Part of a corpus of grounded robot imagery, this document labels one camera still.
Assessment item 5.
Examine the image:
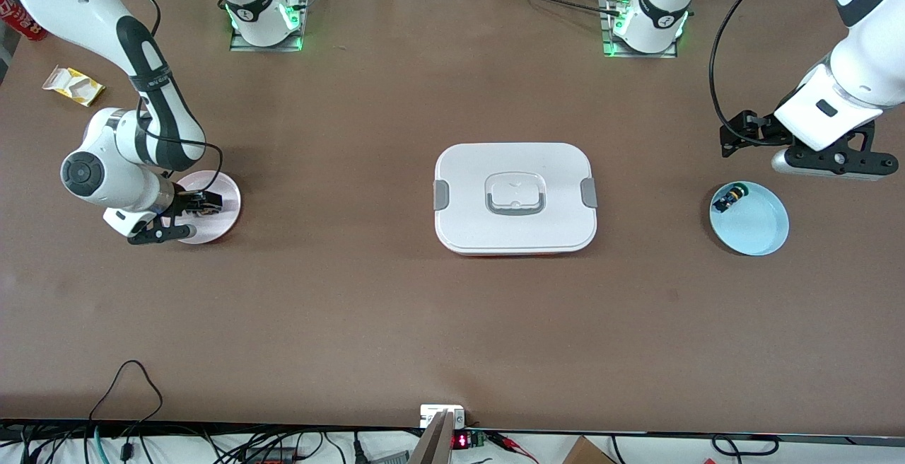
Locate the white lidded storage box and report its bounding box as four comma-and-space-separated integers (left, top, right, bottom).
433, 142, 599, 257

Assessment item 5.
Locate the small white socket box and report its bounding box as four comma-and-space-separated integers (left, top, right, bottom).
419, 405, 467, 429

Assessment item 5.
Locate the brown cardboard box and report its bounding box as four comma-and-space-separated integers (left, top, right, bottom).
561, 436, 617, 464

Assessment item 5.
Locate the pink round plate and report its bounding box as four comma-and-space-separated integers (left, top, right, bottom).
168, 170, 243, 245

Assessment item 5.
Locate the light blue round plate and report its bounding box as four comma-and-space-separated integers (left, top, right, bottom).
709, 181, 790, 257

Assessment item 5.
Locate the yellow snack packet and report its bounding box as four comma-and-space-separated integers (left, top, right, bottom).
42, 66, 107, 108

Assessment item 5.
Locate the red drink can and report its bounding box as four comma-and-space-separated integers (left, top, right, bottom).
0, 0, 49, 42

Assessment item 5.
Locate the grey metal bar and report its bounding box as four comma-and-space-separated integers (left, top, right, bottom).
407, 410, 455, 464

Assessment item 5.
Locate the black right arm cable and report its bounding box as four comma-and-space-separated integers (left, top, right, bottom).
102, 0, 225, 195

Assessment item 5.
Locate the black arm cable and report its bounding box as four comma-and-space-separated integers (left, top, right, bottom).
102, 0, 225, 195
709, 0, 805, 139

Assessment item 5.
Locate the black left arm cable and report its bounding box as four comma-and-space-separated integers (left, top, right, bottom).
709, 0, 805, 139

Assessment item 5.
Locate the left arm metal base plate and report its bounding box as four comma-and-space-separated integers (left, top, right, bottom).
600, 0, 679, 60

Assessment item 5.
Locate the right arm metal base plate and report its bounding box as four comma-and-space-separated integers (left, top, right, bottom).
229, 0, 311, 53

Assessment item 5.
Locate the black looped cable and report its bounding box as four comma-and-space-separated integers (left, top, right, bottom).
88, 359, 164, 451

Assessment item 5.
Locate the black coiled cable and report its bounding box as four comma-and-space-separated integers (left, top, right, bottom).
710, 434, 780, 459

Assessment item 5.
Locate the red clip wire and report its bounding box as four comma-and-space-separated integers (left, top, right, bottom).
486, 431, 539, 462

